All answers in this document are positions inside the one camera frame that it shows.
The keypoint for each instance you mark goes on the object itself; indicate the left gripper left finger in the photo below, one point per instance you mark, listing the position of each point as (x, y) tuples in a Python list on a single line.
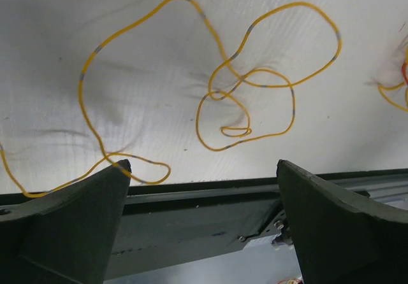
[(66, 236)]

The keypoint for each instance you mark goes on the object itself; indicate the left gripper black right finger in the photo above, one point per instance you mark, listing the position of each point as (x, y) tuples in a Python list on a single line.
[(340, 236)]

